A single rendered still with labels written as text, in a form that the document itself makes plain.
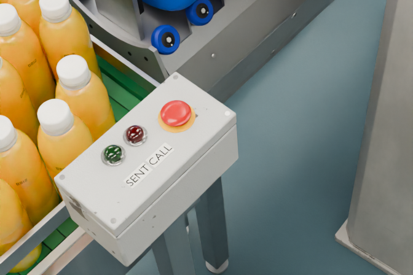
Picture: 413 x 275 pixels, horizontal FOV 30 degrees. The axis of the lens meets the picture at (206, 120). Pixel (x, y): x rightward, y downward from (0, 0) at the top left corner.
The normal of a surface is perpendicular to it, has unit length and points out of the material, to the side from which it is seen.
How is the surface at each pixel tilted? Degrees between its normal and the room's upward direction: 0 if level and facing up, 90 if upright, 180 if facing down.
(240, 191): 0
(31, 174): 90
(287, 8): 70
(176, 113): 0
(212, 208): 90
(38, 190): 90
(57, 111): 0
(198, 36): 52
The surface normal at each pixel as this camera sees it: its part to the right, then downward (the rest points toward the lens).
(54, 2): -0.07, -0.57
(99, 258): 0.73, 0.53
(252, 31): 0.67, 0.30
